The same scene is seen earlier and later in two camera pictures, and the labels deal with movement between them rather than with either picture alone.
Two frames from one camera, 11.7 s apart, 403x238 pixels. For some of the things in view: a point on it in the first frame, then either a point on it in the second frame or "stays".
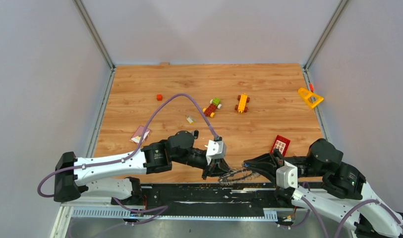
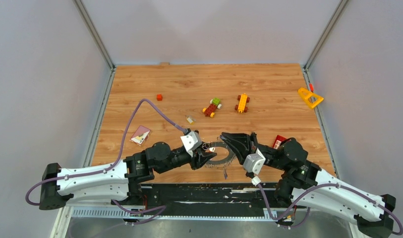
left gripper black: x=216 y=168 -> x=202 y=157
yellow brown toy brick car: x=243 y=99 stays
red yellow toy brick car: x=214 y=103 stays
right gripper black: x=268 y=160 -> x=243 y=145
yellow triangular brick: x=306 y=94 stays
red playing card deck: x=136 y=136 stays
